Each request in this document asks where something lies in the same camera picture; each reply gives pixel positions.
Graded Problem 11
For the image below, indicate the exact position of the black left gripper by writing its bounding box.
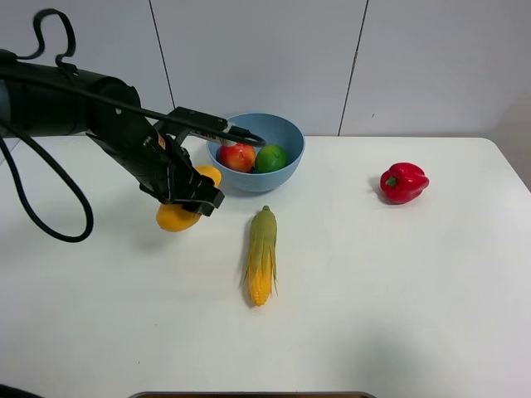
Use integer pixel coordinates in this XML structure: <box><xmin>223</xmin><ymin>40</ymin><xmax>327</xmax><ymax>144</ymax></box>
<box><xmin>89</xmin><ymin>115</ymin><xmax>225</xmax><ymax>216</ymax></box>

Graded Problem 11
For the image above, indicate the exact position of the yellow mango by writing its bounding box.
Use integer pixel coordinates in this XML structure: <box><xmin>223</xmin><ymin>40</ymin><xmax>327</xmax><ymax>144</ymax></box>
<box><xmin>156</xmin><ymin>165</ymin><xmax>222</xmax><ymax>232</ymax></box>

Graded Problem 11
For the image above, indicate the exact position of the red apple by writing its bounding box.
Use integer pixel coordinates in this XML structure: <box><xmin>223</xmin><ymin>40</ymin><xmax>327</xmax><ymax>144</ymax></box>
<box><xmin>217</xmin><ymin>143</ymin><xmax>256</xmax><ymax>173</ymax></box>

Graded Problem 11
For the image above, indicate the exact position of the green lime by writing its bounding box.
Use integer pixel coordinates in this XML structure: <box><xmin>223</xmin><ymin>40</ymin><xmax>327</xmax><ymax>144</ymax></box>
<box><xmin>254</xmin><ymin>144</ymin><xmax>287</xmax><ymax>173</ymax></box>

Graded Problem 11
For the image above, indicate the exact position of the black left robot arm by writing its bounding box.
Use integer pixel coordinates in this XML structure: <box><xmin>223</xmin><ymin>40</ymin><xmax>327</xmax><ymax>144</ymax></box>
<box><xmin>4</xmin><ymin>79</ymin><xmax>224</xmax><ymax>216</ymax></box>

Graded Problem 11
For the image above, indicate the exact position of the blue plastic bowl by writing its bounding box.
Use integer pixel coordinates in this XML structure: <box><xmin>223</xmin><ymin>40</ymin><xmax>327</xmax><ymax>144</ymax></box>
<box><xmin>207</xmin><ymin>113</ymin><xmax>305</xmax><ymax>193</ymax></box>

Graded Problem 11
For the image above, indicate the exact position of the corn cob with husk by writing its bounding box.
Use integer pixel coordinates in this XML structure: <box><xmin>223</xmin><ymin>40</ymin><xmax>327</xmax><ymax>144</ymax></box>
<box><xmin>242</xmin><ymin>206</ymin><xmax>278</xmax><ymax>308</ymax></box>

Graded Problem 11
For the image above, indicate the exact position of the red bell pepper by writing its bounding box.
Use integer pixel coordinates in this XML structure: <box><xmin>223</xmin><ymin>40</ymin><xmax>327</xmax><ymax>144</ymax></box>
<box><xmin>380</xmin><ymin>163</ymin><xmax>430</xmax><ymax>205</ymax></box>

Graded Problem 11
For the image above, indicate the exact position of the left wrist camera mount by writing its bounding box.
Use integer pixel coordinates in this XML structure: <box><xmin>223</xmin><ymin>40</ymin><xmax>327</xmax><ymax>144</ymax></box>
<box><xmin>154</xmin><ymin>107</ymin><xmax>230</xmax><ymax>145</ymax></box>

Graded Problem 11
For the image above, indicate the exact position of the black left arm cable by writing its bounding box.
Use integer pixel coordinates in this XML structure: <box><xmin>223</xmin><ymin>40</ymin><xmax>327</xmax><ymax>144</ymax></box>
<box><xmin>0</xmin><ymin>7</ymin><xmax>269</xmax><ymax>245</ymax></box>

